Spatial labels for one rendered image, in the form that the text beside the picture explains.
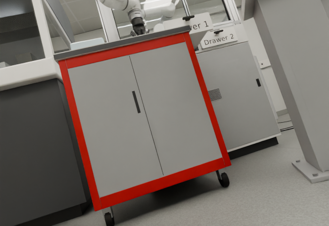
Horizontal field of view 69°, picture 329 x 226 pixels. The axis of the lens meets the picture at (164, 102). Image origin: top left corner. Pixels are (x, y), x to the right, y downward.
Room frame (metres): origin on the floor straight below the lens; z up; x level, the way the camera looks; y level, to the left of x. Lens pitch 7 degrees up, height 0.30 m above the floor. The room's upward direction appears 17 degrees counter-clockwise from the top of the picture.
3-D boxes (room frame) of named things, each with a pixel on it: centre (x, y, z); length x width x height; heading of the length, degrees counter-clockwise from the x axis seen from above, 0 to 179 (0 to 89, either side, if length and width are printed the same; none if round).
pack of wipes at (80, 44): (1.07, 0.27, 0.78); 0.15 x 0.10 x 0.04; 103
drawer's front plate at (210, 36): (1.73, -0.52, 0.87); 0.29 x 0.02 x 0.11; 100
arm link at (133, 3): (1.45, 0.03, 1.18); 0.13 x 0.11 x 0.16; 139
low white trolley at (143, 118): (1.31, 0.14, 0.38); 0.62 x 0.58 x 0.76; 100
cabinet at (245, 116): (2.16, -0.17, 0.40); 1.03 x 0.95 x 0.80; 100
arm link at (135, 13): (1.46, 0.02, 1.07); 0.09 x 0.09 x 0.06
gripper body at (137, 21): (1.46, 0.02, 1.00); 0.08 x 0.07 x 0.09; 115
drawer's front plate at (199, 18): (1.36, -0.27, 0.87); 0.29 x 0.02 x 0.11; 100
